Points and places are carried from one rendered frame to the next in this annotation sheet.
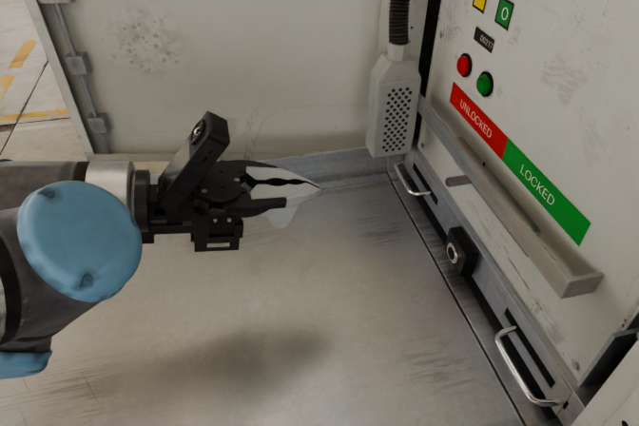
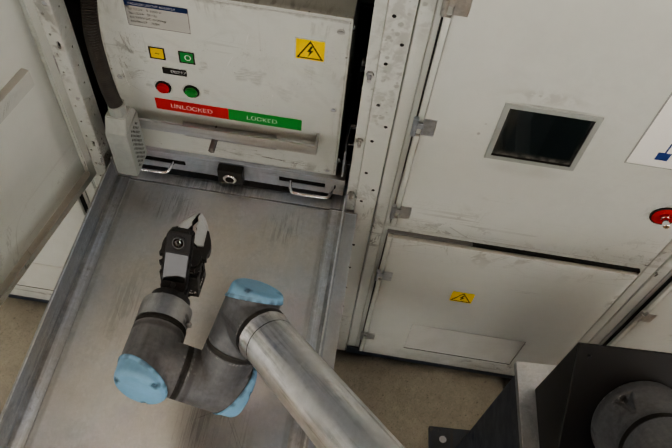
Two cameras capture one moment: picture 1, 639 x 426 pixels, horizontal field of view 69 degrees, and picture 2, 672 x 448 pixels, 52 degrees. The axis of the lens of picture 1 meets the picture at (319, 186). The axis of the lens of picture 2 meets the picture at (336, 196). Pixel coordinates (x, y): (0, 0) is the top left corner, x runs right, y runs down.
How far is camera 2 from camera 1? 0.99 m
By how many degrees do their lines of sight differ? 50
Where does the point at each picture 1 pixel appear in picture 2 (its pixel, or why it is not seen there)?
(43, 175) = (156, 332)
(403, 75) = (131, 118)
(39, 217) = (261, 294)
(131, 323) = not seen: hidden behind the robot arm
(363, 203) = (142, 206)
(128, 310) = not seen: hidden behind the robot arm
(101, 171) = (163, 305)
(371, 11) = (43, 92)
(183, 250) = (115, 341)
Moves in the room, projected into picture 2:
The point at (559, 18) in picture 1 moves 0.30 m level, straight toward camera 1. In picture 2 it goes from (233, 54) to (335, 149)
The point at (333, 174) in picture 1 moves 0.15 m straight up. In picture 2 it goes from (101, 211) to (86, 172)
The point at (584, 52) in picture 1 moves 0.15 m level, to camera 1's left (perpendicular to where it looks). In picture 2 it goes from (258, 64) to (223, 117)
